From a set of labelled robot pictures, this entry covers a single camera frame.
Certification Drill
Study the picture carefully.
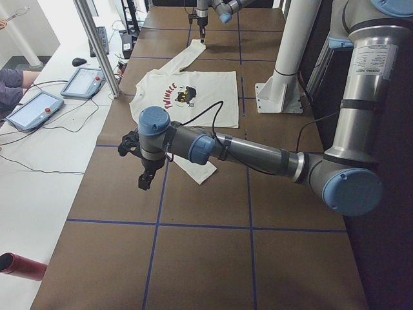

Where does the person in purple shirt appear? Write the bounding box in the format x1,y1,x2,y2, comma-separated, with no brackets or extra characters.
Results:
1,68,40,112

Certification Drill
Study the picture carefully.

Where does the black power adapter box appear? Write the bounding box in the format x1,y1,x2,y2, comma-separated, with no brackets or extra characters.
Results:
121,34,134,59

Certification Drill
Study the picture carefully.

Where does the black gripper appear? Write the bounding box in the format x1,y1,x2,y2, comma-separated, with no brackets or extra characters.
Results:
138,157,166,191
197,16,207,43

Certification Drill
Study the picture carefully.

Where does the black keyboard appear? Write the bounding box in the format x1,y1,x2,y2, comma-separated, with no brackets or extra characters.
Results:
88,26,110,57

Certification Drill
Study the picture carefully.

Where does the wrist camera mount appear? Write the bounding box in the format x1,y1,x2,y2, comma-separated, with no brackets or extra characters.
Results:
117,130,142,158

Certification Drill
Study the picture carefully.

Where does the aluminium frame post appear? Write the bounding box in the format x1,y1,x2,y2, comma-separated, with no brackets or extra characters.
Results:
74,0,121,98

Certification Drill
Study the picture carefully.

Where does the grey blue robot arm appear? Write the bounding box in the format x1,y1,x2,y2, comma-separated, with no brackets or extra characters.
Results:
194,0,254,43
137,1,412,216

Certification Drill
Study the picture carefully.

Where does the black computer mouse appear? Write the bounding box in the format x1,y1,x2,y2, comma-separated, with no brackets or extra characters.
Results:
72,57,87,67

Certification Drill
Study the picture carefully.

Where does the near teach pendant tablet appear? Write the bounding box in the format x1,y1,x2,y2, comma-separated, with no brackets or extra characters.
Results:
5,91,64,132

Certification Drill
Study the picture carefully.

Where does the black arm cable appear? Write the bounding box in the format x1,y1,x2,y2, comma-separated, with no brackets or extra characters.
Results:
164,100,343,162

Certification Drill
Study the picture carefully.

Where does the red cylinder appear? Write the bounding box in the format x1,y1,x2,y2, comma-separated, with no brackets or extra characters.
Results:
1,253,48,281

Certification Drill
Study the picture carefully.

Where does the teach pendant tablet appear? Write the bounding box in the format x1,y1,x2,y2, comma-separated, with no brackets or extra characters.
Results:
5,91,64,132
61,67,105,99

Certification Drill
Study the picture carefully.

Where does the cream long-sleeve cat shirt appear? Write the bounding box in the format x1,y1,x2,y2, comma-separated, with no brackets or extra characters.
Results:
130,39,239,184

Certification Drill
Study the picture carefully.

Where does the far teach pendant tablet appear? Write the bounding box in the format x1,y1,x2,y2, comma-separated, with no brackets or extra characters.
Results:
61,67,105,99

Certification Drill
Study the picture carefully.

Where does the white camera post base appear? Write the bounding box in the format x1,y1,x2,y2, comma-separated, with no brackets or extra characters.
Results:
255,0,321,114

